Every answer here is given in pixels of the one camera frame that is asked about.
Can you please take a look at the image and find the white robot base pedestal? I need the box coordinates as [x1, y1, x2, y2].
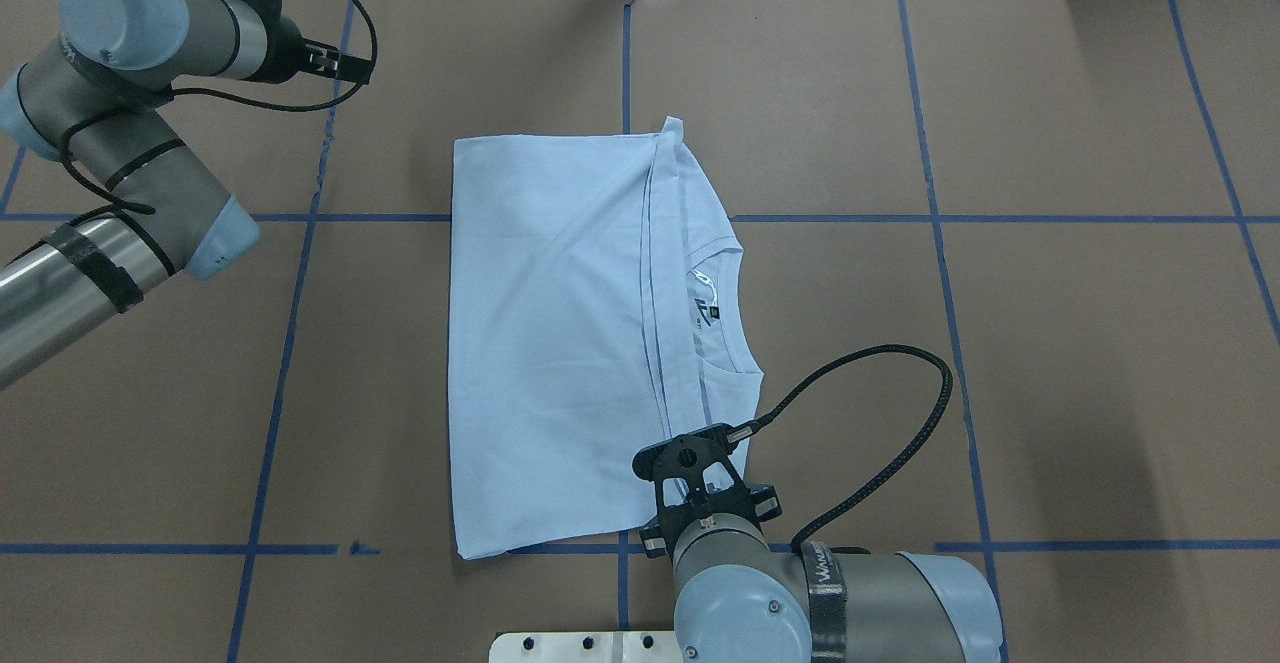
[488, 631, 686, 662]

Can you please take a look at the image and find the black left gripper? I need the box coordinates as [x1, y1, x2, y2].
[262, 5, 374, 84]

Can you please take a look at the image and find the black camera cable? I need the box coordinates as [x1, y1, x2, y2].
[745, 344, 956, 554]
[170, 0, 379, 113]

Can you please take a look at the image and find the light blue t-shirt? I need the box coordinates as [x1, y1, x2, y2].
[447, 116, 764, 561]

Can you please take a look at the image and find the black right camera cable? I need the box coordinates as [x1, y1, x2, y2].
[745, 344, 956, 554]

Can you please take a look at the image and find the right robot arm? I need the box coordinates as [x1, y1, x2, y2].
[640, 484, 1004, 662]

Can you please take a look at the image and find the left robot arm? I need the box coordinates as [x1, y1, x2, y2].
[1, 0, 378, 388]

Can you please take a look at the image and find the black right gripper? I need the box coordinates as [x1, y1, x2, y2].
[640, 479, 782, 558]

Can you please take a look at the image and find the black left camera cable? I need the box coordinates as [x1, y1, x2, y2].
[170, 0, 379, 113]

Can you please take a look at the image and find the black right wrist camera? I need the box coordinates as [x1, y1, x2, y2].
[631, 422, 750, 491]

